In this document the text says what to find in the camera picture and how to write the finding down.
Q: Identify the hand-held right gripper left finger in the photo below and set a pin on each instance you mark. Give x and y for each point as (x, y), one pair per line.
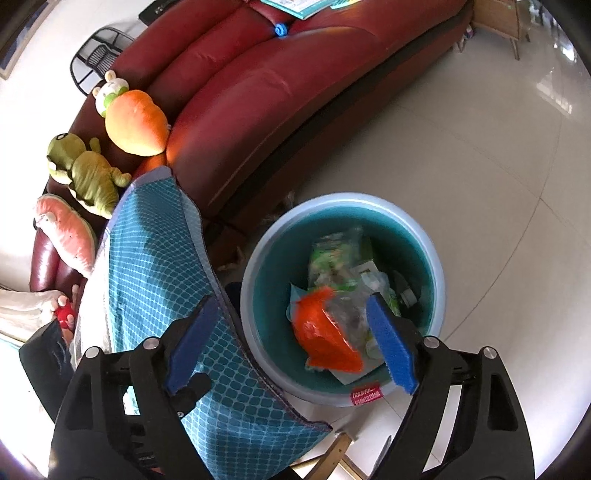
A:
(194, 341)

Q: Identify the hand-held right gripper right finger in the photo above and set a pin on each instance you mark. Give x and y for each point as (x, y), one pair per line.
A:
(390, 341)

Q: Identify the clear plastic bag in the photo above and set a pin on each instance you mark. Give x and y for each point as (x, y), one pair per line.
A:
(351, 309)

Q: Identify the orange snack packet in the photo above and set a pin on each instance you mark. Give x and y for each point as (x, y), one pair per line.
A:
(323, 332)

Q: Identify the blue round bin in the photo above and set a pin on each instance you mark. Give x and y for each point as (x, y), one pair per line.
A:
(272, 295)

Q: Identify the green snack packet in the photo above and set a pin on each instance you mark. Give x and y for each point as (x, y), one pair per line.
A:
(339, 254)

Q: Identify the small red toy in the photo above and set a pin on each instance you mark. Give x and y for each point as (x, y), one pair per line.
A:
(63, 316)

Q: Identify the white cloth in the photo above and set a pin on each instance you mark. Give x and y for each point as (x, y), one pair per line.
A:
(25, 314)

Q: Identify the blue checkered tablecloth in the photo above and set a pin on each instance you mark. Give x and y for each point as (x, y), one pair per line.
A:
(152, 258)

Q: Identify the pink watermelon pillow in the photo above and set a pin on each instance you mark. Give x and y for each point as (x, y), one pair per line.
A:
(69, 235)

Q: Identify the wooden table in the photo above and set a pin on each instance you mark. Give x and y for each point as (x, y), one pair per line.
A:
(330, 454)

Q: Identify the green dinosaur plush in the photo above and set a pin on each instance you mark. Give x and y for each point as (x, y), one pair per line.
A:
(90, 180)

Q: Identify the orange carrot plush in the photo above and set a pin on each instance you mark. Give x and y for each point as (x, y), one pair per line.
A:
(136, 122)

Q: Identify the red leather sofa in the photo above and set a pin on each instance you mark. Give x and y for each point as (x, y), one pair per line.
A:
(277, 115)

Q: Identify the white rabbit plush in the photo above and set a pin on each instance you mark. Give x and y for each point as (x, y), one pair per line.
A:
(108, 92)

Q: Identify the black mesh chair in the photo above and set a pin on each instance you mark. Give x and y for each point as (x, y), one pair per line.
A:
(97, 55)

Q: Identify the wooden cabinet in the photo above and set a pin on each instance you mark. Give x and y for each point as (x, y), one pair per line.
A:
(498, 18)

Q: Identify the light blue book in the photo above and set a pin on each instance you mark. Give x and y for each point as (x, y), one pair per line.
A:
(300, 7)

